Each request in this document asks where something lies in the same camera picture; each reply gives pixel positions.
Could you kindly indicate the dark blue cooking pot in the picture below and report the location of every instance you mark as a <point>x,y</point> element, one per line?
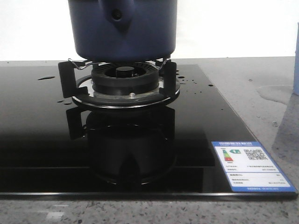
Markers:
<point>123,30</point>

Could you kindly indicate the light blue ribbed cup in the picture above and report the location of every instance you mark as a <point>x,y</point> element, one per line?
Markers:
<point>296,67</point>

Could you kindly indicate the black pot support grate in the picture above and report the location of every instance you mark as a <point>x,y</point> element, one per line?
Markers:
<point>76,82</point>

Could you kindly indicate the black round gas burner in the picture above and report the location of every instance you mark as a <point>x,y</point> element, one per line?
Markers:
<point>124,78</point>

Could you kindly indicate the black glass gas stove top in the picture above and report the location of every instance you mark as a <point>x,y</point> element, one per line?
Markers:
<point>50,148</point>

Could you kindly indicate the blue white energy label sticker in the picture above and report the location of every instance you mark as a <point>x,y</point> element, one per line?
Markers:
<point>249,168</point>

